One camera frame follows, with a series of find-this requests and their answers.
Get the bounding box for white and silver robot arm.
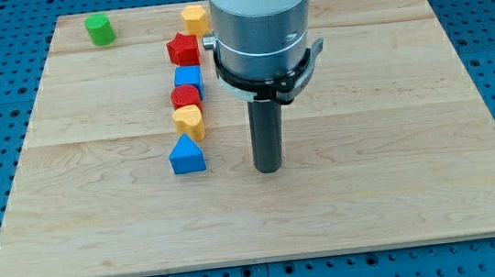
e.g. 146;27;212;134
203;0;324;105

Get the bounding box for wooden board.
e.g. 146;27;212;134
0;0;495;277

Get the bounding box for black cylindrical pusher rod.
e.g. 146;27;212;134
247;101;282;173

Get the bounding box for yellow heart block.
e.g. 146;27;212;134
171;105;205;142

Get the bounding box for blue triangle block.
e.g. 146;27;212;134
169;134;206;174

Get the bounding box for red cylinder block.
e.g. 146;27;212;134
170;84;203;110

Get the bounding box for blue cube block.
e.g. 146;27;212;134
173;65;205;99

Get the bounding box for red star block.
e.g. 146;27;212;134
166;33;201;67

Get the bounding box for yellow hexagon block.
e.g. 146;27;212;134
180;5;209;37

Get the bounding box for green cylinder block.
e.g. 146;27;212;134
84;13;116;47

